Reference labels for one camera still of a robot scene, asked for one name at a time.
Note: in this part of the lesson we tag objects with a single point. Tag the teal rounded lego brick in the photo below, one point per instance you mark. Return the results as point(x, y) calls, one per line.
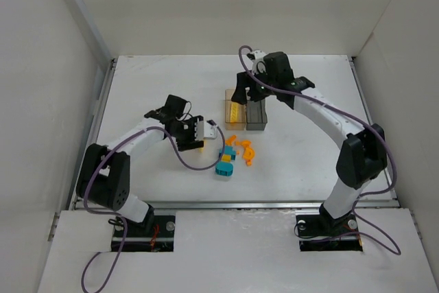
point(224, 169)

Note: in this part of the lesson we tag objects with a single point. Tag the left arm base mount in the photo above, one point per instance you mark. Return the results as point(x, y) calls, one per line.
point(157, 238)

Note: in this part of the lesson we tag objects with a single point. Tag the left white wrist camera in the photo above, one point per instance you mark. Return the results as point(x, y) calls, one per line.
point(205, 129)

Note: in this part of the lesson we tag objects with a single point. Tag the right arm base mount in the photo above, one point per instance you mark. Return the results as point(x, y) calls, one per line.
point(314, 236)

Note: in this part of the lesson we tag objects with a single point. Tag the orange transparent container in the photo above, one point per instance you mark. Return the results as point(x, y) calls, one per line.
point(227, 100)

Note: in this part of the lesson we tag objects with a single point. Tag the orange long lego brick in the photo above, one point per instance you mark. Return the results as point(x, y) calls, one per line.
point(231, 140)

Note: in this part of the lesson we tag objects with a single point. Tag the small yellow square lego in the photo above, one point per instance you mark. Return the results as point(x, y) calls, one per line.
point(226, 158)

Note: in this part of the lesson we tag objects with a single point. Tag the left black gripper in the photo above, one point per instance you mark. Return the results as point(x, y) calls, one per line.
point(191, 134)

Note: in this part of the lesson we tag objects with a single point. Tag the orange curved lego piece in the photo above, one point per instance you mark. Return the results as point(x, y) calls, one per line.
point(245, 143)

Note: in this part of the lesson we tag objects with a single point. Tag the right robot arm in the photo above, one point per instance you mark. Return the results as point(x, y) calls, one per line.
point(362, 155)

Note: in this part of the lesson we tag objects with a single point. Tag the translucent yellow lego brick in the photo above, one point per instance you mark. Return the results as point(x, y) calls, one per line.
point(235, 115)

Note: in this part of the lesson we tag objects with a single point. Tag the aluminium front rail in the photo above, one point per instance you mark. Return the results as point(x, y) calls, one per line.
point(197, 205)

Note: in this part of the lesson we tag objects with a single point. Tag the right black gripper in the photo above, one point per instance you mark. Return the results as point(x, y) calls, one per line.
point(250, 90)

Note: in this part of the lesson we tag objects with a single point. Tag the orange arch lego piece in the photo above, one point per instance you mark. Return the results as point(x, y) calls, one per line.
point(248, 153)

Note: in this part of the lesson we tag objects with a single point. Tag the teal cross lego brick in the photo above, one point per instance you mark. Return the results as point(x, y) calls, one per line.
point(229, 150)

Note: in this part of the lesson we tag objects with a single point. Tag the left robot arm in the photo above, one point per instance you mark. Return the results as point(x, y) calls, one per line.
point(104, 177)

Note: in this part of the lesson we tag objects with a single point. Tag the grey transparent container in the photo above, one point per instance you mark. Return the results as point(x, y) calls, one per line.
point(256, 117)

